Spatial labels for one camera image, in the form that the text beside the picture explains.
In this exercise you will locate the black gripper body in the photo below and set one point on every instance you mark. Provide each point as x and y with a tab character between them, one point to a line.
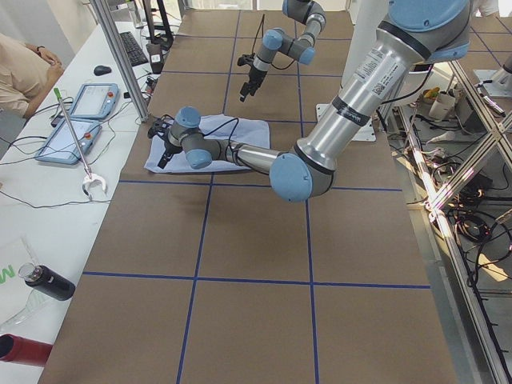
254	76
170	147

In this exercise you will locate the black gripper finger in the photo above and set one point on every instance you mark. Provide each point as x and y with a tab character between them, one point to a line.
244	92
164	160

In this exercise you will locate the light blue striped shirt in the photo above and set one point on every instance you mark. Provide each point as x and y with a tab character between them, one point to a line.
253	132

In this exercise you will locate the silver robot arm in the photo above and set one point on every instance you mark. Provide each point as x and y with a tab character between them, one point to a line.
276	40
412	32

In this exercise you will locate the upper blue teach pendant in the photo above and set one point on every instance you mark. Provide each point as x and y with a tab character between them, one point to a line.
95	101

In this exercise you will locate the blue teach pendant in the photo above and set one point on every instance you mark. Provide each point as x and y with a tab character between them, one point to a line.
95	101
60	146

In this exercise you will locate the metal reacher grabber tool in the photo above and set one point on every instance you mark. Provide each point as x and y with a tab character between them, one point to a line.
91	177

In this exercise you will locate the black keyboard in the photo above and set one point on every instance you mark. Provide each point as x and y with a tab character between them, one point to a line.
133	50

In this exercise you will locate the black computer mouse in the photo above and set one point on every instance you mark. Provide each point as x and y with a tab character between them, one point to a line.
101	70

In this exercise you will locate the lower blue teach pendant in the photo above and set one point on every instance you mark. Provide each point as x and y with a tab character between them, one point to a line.
60	146

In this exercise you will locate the person in beige shirt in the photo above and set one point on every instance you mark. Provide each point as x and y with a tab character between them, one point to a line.
28	74

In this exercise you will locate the black water bottle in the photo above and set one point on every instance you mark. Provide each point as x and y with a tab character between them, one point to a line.
45	280

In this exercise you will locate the clear plastic bag green print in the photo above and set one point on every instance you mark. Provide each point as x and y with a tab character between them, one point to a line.
18	300

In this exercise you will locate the red water bottle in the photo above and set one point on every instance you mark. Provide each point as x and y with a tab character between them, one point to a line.
24	351

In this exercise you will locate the aluminium frame post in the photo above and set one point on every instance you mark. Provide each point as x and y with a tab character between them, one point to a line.
121	58

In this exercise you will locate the white pedestal column base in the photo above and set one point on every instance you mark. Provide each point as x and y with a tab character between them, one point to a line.
375	64

